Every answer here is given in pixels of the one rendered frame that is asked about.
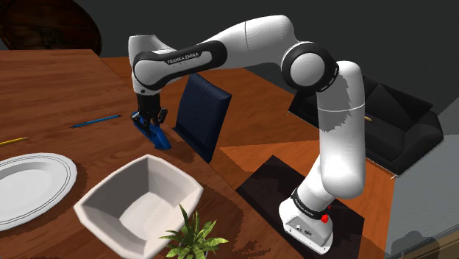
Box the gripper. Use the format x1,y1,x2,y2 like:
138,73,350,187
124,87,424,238
137,91,169,137

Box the blue elongated tool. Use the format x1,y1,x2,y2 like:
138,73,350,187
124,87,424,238
130,110,173,151

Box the blue pen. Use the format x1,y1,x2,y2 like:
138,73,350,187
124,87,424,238
69,114,122,129

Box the white square bowl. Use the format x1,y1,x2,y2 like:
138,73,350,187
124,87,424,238
73,153,205,259

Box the brown wooden table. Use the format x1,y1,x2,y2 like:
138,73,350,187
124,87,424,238
0,49,305,259

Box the green potted plant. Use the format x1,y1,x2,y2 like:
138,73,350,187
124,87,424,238
159,204,230,259

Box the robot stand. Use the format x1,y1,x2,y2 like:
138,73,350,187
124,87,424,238
235,154,366,259

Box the white oval plate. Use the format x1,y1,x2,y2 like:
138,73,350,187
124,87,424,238
0,152,78,233

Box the yellow pencil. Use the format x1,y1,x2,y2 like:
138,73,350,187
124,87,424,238
0,136,29,147

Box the dark brown rounded chair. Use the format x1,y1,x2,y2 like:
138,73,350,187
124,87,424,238
0,0,104,57

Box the black sofa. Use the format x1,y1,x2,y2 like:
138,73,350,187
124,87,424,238
288,74,445,177

